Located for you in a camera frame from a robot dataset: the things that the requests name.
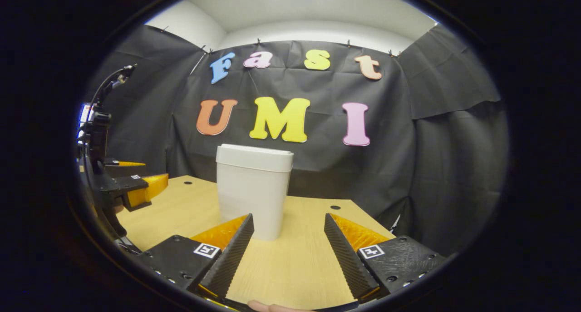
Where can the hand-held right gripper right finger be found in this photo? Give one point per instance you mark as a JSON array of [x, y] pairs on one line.
[[345, 262]]

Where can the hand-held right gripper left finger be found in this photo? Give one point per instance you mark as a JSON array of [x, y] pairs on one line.
[[231, 257]]

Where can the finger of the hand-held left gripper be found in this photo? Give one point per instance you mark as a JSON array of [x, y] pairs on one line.
[[127, 171], [122, 185]]

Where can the white desktop garbage bin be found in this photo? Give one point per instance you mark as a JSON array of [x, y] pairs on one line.
[[252, 194]]

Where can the wooden desktop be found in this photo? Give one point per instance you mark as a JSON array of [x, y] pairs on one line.
[[299, 266]]

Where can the computer monitor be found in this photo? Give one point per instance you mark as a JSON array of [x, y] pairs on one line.
[[85, 114]]

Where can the black backdrop cloth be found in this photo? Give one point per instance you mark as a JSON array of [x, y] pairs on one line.
[[408, 166]]

